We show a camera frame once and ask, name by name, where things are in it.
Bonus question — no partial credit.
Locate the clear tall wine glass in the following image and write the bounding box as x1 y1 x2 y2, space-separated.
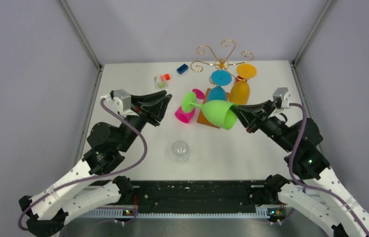
154 74 170 90

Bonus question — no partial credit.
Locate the light green toy block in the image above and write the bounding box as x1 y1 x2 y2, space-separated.
157 81 166 89

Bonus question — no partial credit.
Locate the blue plastic wine glass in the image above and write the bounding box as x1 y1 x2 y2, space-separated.
206 70 232 102

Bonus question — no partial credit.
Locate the clear glass tumbler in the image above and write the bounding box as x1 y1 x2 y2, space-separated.
171 141 190 162

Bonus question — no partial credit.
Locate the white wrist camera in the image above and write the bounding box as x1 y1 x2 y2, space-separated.
100 89 138 117
272 87 291 109

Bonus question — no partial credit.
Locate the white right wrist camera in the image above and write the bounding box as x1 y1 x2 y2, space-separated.
272 87 291 109

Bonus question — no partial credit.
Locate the green plastic wine glass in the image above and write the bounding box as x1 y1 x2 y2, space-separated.
194 100 238 130

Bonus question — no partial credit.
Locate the pink plastic wine glass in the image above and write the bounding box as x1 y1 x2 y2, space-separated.
174 89 205 123

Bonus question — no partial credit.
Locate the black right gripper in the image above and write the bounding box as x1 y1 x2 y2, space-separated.
230 99 295 152

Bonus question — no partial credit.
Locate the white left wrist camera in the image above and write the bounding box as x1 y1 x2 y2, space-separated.
100 89 138 117

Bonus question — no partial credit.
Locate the blue toy brick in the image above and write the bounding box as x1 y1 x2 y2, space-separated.
176 64 189 75

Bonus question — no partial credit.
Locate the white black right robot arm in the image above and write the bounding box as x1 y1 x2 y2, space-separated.
231 99 369 237

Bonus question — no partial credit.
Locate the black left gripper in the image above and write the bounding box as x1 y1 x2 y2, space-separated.
116 90 173 152

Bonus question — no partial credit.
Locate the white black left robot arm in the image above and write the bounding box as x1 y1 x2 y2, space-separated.
18 89 172 237

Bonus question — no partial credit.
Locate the gold wire glass rack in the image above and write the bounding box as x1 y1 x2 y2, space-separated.
190 39 254 128

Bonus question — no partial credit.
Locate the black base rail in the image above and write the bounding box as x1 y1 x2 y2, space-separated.
97 179 298 217

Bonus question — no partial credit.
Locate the yellow plastic wine glass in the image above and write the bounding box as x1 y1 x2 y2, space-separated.
228 63 257 105

